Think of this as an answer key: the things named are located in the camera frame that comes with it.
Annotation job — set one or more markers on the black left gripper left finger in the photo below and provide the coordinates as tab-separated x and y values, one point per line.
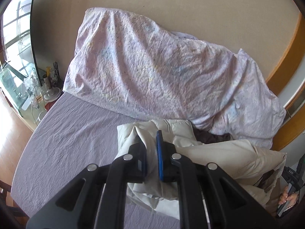
96	197

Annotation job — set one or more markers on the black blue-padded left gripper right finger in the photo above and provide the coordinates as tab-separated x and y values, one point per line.
208	197

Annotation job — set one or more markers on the beige puffer down jacket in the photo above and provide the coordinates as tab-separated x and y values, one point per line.
255	169

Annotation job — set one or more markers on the person's right hand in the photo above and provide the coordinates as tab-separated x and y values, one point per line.
291	199

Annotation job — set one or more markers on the lilac crinkled bed sheet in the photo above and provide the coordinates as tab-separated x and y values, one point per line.
73	134

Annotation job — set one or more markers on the pink speckled right pillow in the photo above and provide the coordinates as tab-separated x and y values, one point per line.
254	112

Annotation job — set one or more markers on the pink speckled pillow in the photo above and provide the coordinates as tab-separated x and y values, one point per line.
254	112
127	63

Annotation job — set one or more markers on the cluttered glass side table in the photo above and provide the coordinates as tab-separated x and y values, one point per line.
30	97

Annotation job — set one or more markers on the pink speckled left pillow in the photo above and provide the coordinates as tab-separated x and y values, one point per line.
127	63

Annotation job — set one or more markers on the orange wooden door frame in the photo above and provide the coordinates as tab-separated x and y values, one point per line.
287	82

